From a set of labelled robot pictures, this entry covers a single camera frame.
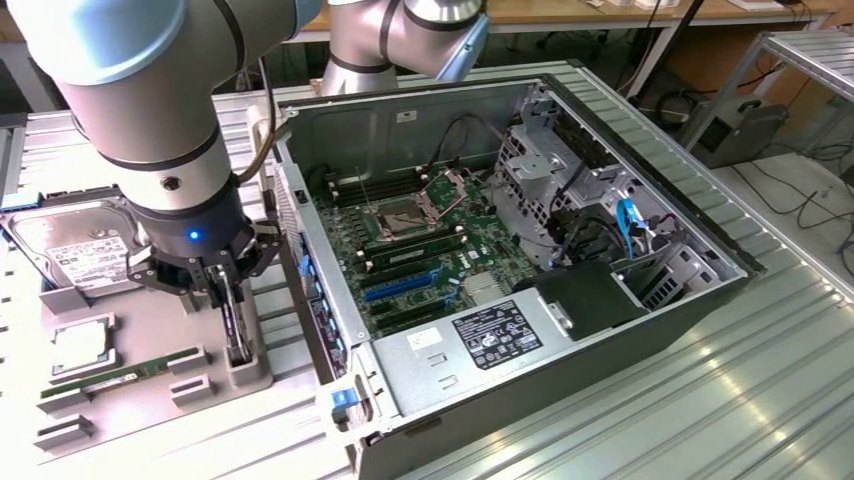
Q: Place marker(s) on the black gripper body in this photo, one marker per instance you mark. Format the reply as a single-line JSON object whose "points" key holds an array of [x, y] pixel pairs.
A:
{"points": [[193, 225]]}

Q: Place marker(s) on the black graphics card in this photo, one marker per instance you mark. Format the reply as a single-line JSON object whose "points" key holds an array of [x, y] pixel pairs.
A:
{"points": [[234, 320]]}

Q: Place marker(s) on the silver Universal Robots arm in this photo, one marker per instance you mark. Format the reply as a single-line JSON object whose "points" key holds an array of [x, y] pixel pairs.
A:
{"points": [[140, 95]]}

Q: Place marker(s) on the silver hard disk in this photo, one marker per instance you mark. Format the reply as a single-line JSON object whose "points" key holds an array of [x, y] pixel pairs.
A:
{"points": [[73, 245]]}

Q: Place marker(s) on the silver CPU chip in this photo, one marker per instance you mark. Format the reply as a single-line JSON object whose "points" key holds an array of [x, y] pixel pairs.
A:
{"points": [[81, 350]]}

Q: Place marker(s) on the thin metal locking lever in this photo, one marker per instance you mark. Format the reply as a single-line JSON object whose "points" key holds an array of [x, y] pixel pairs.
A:
{"points": [[364, 186]]}

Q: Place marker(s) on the CPU socket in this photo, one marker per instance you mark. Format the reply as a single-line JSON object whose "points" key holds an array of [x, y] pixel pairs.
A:
{"points": [[399, 220]]}

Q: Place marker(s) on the blue expansion slot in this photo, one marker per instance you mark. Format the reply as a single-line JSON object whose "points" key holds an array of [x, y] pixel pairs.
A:
{"points": [[397, 288]]}

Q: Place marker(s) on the installed green RAM stick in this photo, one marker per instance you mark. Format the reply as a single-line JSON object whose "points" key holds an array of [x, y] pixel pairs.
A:
{"points": [[415, 250]]}

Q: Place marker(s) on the grey parts rack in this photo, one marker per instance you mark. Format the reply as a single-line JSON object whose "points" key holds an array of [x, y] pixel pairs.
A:
{"points": [[133, 400]]}

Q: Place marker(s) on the metal socket cover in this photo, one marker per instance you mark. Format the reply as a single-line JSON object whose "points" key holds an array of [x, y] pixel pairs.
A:
{"points": [[443, 192]]}

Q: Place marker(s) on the green motherboard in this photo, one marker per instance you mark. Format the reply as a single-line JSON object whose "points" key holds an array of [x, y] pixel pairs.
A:
{"points": [[467, 250]]}

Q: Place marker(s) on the blue case latch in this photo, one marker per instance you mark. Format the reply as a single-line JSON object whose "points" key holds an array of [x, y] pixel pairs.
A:
{"points": [[343, 402]]}

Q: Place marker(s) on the small silver heat sink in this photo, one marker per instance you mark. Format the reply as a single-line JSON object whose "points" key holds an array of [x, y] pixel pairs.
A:
{"points": [[481, 289]]}

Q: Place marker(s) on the grey power supply unit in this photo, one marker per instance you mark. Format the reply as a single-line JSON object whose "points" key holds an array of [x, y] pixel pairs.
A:
{"points": [[467, 355]]}

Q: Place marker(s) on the metal disk bay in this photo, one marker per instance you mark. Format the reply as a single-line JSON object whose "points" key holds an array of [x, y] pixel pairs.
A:
{"points": [[540, 160]]}

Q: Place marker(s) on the black plastic shroud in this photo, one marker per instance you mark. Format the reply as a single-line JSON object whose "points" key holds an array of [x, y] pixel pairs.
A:
{"points": [[593, 300]]}

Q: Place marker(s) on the black open PC case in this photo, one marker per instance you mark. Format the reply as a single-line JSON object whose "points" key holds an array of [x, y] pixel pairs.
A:
{"points": [[600, 360]]}

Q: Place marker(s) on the wooden desk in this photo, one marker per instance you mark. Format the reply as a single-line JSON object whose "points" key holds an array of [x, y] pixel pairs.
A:
{"points": [[600, 15]]}

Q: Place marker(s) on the black box device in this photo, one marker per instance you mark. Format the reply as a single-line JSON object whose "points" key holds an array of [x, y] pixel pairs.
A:
{"points": [[740, 132]]}

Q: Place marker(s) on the aluminium frame table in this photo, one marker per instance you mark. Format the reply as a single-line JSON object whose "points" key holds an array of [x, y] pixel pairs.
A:
{"points": [[807, 55]]}

